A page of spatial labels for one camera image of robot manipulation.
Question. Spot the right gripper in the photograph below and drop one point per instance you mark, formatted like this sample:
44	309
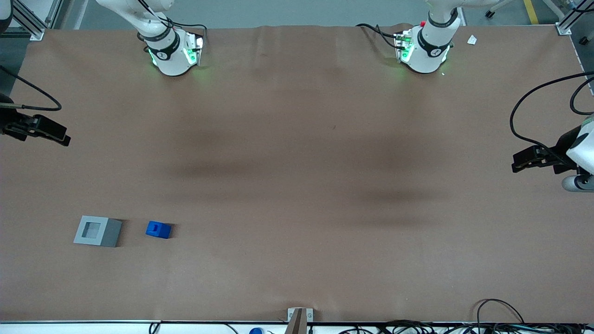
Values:
10	125

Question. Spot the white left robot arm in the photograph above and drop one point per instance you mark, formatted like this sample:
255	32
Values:
429	53

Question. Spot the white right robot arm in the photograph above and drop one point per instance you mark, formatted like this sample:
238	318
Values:
169	55

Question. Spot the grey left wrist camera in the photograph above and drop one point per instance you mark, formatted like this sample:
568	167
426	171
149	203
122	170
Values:
575	183

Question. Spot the white table edge rail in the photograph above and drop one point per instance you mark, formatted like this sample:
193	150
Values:
93	328

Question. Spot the chair caster leg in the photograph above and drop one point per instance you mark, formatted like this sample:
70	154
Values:
499	7

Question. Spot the metal table edge bracket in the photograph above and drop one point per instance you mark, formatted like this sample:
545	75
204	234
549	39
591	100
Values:
290	314

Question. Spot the gray square base block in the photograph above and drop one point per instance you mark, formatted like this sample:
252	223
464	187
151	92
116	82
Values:
109	234

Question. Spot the white paper scrap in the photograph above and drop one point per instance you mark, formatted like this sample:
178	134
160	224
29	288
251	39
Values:
472	40

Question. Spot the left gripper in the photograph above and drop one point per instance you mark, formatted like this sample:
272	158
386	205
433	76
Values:
558	152

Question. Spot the blue plastic part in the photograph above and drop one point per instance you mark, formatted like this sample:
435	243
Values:
158	230

